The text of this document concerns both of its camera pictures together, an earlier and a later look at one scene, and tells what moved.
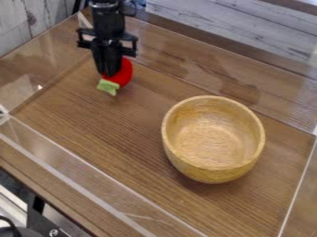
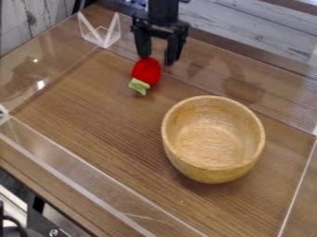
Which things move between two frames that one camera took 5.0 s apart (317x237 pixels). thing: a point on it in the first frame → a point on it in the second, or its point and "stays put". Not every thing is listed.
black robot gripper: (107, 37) → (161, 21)
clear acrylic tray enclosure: (84, 152) stays put
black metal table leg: (38, 204) stays put
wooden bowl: (212, 138) stays put
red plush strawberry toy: (109, 82) → (145, 72)
